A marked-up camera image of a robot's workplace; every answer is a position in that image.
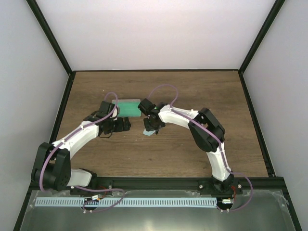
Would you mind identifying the grey green glasses case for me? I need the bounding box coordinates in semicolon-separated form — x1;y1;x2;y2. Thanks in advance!
117;99;141;117

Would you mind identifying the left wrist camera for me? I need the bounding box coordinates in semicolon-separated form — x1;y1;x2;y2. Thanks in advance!
111;106;120;118

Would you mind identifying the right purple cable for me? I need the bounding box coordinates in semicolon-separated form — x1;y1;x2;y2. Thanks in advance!
149;84;253;213

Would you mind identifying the light blue cleaning cloth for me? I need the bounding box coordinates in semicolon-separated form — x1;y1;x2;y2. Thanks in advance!
143;130;156;136

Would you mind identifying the light blue slotted cable duct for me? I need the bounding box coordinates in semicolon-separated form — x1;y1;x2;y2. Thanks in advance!
34;197;217;208

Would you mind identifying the metal front plate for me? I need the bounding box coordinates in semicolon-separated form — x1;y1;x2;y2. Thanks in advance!
20;190;295;231

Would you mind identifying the black mounting rail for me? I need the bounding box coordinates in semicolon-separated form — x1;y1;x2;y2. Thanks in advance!
69;176;285;195

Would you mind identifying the black enclosure frame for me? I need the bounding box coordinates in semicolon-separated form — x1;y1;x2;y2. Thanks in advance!
12;0;303;231

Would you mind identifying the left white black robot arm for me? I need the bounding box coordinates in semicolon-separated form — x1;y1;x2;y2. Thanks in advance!
31;101;131;194

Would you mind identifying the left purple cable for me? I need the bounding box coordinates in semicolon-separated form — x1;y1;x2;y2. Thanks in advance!
39;91;126;213

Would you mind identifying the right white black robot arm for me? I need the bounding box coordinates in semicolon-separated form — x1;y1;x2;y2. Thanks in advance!
138;99;234;194

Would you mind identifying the purple cable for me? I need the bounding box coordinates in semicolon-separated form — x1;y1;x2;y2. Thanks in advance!
39;91;126;213
149;84;253;213

